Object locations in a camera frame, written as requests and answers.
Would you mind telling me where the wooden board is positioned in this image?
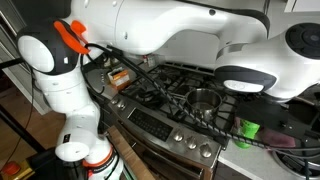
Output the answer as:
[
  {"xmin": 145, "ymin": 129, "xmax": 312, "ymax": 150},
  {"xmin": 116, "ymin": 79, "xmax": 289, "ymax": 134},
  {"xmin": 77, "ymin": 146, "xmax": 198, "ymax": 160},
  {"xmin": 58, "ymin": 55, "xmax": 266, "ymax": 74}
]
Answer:
[{"xmin": 106, "ymin": 124, "xmax": 157, "ymax": 180}]

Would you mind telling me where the red emergency stop button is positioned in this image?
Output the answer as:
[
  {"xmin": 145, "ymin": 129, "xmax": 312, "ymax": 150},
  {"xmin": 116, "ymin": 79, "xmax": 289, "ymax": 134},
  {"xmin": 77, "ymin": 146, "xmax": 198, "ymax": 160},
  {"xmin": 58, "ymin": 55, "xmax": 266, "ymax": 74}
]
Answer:
[{"xmin": 1, "ymin": 160, "xmax": 22, "ymax": 177}]

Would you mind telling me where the yellow button box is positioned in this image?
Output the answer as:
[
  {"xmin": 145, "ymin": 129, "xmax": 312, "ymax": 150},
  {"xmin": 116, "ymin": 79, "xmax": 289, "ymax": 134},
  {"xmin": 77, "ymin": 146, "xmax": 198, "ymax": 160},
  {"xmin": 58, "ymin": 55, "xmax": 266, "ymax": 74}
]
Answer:
[{"xmin": 0, "ymin": 159, "xmax": 36, "ymax": 180}]

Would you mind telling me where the black hot plate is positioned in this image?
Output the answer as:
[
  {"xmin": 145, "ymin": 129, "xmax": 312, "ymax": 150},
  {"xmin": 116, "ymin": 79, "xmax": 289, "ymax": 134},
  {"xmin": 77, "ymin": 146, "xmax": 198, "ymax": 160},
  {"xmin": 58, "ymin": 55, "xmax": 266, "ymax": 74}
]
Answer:
[{"xmin": 285, "ymin": 96, "xmax": 320, "ymax": 135}]

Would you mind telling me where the stainless steel saucepan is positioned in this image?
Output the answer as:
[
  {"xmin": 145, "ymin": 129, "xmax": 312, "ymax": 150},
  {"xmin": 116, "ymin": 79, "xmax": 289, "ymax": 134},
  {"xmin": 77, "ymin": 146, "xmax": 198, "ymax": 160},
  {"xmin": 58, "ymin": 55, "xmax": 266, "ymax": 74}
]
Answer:
[{"xmin": 184, "ymin": 87, "xmax": 224, "ymax": 123}]

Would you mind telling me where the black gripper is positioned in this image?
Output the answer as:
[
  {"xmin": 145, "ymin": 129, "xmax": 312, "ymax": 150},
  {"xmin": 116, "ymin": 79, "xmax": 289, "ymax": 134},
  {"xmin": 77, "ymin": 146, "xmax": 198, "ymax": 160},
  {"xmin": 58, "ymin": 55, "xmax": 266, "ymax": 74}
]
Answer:
[{"xmin": 235, "ymin": 98, "xmax": 291, "ymax": 132}]

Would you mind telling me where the purple cloth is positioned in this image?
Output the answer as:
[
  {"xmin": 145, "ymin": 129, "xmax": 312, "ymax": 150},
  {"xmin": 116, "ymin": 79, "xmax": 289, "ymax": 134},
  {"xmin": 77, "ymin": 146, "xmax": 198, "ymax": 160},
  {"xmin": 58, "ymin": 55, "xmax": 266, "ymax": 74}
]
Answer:
[{"xmin": 258, "ymin": 128, "xmax": 297, "ymax": 149}]

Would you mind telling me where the black metal pole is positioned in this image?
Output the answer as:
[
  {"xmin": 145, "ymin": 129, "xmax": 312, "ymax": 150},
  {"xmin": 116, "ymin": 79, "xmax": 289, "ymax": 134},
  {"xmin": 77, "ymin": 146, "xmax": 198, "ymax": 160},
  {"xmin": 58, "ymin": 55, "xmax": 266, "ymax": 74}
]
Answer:
[
  {"xmin": 0, "ymin": 56, "xmax": 25, "ymax": 71},
  {"xmin": 0, "ymin": 103, "xmax": 46, "ymax": 155}
]

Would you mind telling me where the stainless steel refrigerator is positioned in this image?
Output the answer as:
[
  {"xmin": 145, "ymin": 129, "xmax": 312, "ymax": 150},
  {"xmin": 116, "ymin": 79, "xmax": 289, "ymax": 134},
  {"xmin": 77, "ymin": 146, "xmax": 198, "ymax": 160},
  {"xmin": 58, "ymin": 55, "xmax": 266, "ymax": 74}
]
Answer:
[{"xmin": 0, "ymin": 0, "xmax": 52, "ymax": 116}]

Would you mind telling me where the white tomato can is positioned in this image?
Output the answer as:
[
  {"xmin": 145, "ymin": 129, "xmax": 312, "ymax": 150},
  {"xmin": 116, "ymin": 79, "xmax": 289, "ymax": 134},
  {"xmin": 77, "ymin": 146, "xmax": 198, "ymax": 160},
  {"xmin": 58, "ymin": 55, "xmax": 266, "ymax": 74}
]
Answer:
[{"xmin": 145, "ymin": 54, "xmax": 158, "ymax": 70}]

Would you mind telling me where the orange cardboard box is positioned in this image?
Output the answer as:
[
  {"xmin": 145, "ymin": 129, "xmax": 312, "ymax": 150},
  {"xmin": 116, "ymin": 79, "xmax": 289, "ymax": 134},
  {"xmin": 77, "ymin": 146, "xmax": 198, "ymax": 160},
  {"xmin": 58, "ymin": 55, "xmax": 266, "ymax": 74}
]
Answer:
[{"xmin": 106, "ymin": 66, "xmax": 132, "ymax": 92}]

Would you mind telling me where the green bottle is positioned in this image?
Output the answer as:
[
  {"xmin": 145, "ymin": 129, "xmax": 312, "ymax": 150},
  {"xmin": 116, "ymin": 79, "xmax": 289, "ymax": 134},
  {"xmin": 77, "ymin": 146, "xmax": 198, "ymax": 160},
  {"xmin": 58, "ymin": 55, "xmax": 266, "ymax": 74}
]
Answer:
[{"xmin": 232, "ymin": 118, "xmax": 262, "ymax": 150}]

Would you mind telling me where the stainless steel gas range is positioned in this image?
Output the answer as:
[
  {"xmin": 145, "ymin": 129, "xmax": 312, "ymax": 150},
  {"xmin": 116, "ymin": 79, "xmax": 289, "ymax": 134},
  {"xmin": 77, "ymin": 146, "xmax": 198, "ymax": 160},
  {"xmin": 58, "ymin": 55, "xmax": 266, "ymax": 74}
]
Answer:
[{"xmin": 79, "ymin": 59, "xmax": 245, "ymax": 180}]

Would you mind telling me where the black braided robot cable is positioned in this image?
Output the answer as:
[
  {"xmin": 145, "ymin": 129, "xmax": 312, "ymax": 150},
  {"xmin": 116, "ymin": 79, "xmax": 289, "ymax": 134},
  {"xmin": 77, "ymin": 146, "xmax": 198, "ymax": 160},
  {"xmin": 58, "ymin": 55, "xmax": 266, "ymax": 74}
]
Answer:
[{"xmin": 79, "ymin": 42, "xmax": 320, "ymax": 160}]

